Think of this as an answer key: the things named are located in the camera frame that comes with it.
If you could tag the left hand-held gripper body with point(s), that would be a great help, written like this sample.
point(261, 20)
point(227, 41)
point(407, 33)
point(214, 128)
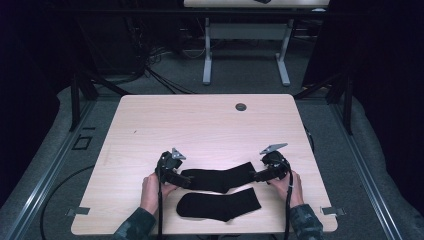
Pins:
point(168, 165)

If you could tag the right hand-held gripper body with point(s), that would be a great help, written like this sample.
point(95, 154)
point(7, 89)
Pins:
point(276, 166)

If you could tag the black sock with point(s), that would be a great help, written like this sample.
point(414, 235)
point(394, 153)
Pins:
point(220, 180)
point(218, 206)

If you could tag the person's right hand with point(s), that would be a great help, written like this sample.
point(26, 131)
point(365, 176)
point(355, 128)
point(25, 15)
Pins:
point(295, 191)

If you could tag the person's left hand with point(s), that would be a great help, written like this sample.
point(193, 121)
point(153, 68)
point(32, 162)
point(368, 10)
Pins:
point(150, 193)

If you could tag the white-legged desk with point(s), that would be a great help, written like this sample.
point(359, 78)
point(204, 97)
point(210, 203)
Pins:
point(246, 31)

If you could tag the grey metal table bracket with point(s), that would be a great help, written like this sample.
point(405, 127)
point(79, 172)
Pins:
point(78, 211)
point(333, 211)

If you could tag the aluminium floor rail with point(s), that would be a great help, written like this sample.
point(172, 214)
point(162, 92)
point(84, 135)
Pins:
point(366, 180)
point(50, 173)

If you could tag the black metal frame stand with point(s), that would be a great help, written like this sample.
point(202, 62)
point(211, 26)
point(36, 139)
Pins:
point(347, 106)
point(75, 100)

